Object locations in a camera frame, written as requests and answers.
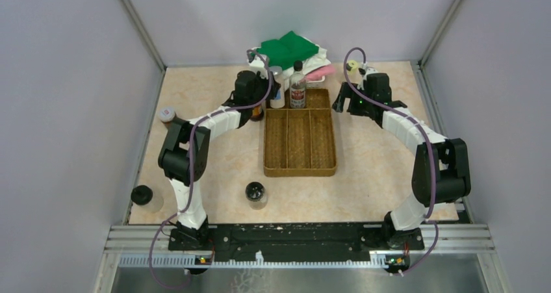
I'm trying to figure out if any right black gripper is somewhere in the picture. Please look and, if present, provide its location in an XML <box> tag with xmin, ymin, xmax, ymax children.
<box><xmin>331</xmin><ymin>82</ymin><xmax>373</xmax><ymax>118</ymax></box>

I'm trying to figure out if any red lid chili sauce jar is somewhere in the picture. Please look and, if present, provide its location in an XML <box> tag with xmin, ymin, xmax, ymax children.
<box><xmin>250</xmin><ymin>104</ymin><xmax>264</xmax><ymax>121</ymax></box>

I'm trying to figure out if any dark bottle red white label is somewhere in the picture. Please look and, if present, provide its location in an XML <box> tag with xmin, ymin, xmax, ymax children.
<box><xmin>289</xmin><ymin>60</ymin><xmax>307</xmax><ymax>108</ymax></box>

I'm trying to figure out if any black cap squeeze bottle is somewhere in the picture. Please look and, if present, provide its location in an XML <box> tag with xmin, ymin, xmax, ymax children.
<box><xmin>131</xmin><ymin>185</ymin><xmax>164</xmax><ymax>213</ymax></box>

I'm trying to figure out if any silver lid spice jar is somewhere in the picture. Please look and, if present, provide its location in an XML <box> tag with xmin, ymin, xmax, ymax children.
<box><xmin>269</xmin><ymin>66</ymin><xmax>285</xmax><ymax>108</ymax></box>

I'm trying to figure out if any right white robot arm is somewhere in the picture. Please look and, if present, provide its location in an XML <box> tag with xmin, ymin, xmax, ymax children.
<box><xmin>332</xmin><ymin>72</ymin><xmax>471</xmax><ymax>249</ymax></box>

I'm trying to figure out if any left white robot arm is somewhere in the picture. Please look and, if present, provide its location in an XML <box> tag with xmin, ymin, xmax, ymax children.
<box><xmin>158</xmin><ymin>70</ymin><xmax>280</xmax><ymax>251</ymax></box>

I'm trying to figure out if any yellow cap clear bottle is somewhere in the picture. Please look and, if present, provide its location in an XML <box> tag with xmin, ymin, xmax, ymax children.
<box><xmin>346</xmin><ymin>60</ymin><xmax>361</xmax><ymax>73</ymax></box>

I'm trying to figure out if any pink cloth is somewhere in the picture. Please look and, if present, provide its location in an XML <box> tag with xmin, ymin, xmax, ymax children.
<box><xmin>306</xmin><ymin>64</ymin><xmax>335</xmax><ymax>82</ymax></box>

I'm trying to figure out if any white cloth pile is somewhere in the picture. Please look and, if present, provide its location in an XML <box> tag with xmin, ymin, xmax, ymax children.
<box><xmin>247</xmin><ymin>36</ymin><xmax>332</xmax><ymax>90</ymax></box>

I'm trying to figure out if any green folded cloth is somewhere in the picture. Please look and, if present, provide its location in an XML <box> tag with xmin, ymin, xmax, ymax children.
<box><xmin>257</xmin><ymin>31</ymin><xmax>319</xmax><ymax>70</ymax></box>

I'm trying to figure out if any woven bamboo divided tray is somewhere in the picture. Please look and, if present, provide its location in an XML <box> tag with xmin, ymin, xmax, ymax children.
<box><xmin>263</xmin><ymin>88</ymin><xmax>337</xmax><ymax>177</ymax></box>

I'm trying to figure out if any white lid brown sauce jar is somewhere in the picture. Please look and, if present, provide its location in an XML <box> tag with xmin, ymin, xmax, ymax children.
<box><xmin>158</xmin><ymin>107</ymin><xmax>177</xmax><ymax>129</ymax></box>

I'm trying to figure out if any black lid pepper shaker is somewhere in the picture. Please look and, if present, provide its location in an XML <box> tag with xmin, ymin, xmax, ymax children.
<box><xmin>245</xmin><ymin>182</ymin><xmax>268</xmax><ymax>210</ymax></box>

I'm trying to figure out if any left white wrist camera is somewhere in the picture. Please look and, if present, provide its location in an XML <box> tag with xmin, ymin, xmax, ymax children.
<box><xmin>247</xmin><ymin>49</ymin><xmax>270</xmax><ymax>77</ymax></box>

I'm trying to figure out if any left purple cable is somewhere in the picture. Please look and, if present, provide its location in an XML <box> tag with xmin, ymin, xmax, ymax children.
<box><xmin>148</xmin><ymin>49</ymin><xmax>276</xmax><ymax>291</ymax></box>

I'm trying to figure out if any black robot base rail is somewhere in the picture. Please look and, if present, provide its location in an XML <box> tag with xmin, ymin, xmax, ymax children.
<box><xmin>168</xmin><ymin>222</ymin><xmax>425</xmax><ymax>263</ymax></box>

